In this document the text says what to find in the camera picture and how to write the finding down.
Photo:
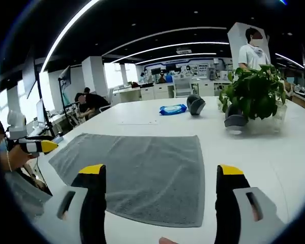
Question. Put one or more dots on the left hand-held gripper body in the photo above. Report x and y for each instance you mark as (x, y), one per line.
(15, 124)

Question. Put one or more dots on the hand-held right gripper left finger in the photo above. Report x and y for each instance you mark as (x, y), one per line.
(91, 198)

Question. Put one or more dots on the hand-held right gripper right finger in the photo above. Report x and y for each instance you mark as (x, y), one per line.
(228, 203)

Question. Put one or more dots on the grey towel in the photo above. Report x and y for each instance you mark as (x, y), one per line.
(142, 172)

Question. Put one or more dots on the person's left hand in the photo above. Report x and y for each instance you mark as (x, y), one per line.
(20, 155)

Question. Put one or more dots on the person's right hand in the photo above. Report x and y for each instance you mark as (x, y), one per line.
(169, 241)

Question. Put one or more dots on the computer monitor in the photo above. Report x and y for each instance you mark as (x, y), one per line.
(40, 114)

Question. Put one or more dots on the black tripod stand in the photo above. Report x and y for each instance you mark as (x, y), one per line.
(46, 114)

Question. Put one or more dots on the white table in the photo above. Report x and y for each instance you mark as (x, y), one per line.
(244, 157)

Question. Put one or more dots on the white mesh laundry basket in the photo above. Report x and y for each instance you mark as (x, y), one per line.
(25, 193)

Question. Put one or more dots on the clear glass jar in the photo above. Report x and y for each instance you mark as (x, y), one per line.
(279, 114)

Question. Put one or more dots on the blue wet wipes pack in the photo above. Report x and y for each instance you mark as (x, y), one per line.
(172, 110)

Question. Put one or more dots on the green potted plant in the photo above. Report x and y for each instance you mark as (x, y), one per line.
(251, 91)

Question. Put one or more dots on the white cabinet row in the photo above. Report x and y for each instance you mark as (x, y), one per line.
(155, 91)

